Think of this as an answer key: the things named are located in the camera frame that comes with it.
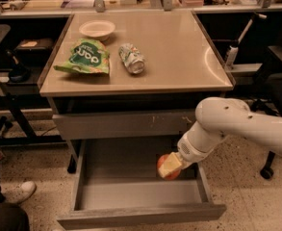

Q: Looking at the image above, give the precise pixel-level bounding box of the grey drawer cabinet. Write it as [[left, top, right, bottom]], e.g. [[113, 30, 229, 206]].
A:
[[37, 10, 236, 175]]

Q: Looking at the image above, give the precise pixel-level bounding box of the white shoe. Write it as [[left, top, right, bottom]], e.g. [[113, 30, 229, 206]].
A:
[[5, 181, 37, 204]]

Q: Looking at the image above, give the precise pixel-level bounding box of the closed top drawer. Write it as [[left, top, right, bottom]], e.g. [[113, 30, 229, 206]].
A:
[[53, 109, 195, 140]]

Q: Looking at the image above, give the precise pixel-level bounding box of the black office chair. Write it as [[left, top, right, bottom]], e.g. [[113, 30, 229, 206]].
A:
[[253, 26, 282, 180]]

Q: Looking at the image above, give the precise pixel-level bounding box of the green chip bag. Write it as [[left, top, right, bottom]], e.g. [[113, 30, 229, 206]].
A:
[[54, 38, 110, 74]]

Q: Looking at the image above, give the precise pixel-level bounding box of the white paper bowl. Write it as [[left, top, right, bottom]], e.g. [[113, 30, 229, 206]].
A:
[[79, 20, 115, 41]]

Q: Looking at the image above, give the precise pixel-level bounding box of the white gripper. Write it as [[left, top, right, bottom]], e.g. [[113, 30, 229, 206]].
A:
[[159, 133, 211, 178]]

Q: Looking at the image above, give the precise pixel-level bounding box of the crushed soda can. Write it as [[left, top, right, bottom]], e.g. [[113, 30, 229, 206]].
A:
[[118, 43, 144, 74]]

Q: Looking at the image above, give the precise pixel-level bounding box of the white handled tool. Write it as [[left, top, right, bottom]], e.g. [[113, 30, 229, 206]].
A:
[[224, 13, 267, 67]]

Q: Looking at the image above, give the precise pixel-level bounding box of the black joystick device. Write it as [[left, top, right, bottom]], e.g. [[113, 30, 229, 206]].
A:
[[6, 49, 31, 83]]

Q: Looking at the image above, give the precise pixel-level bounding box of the red apple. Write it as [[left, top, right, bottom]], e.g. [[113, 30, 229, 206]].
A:
[[157, 154, 181, 180]]

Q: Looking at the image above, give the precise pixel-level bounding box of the black box on shelf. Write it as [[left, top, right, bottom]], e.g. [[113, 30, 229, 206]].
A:
[[14, 38, 54, 59]]

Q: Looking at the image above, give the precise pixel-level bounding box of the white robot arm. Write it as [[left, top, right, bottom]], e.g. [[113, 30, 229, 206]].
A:
[[157, 97, 282, 179]]

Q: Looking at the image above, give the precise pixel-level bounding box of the open middle drawer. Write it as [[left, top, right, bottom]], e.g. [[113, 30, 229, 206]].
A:
[[58, 136, 226, 230]]

